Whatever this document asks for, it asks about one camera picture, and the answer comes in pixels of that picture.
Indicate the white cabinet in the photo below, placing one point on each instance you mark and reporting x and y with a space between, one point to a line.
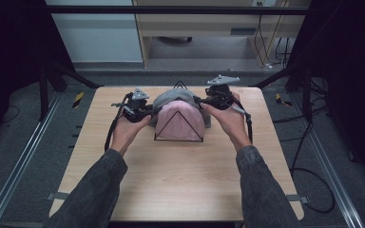
98 34

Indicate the wooden background desk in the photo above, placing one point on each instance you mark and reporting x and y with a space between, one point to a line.
202 28

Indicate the yellow black tape strip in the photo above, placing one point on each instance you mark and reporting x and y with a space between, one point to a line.
280 98

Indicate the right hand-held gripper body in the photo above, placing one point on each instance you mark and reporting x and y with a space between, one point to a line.
220 96

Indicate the grey cap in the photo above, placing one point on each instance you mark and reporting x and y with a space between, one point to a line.
177 94

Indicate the metal floor rail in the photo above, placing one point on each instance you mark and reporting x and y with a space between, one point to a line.
19 167
332 177

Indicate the black horizontal frame bar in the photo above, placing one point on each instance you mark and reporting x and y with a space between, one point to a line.
171 10

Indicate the pink cap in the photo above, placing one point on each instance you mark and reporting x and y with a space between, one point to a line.
171 124

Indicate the person's left hand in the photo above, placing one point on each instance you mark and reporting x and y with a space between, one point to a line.
125 133

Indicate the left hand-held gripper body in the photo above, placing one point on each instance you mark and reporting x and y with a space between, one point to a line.
136 110

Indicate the black metal stand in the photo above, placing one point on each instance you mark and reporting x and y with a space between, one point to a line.
44 91
307 95

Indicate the black curtain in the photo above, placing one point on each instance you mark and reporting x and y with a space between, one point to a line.
355 79
9 63

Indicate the person's right hand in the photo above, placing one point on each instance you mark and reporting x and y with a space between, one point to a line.
233 125

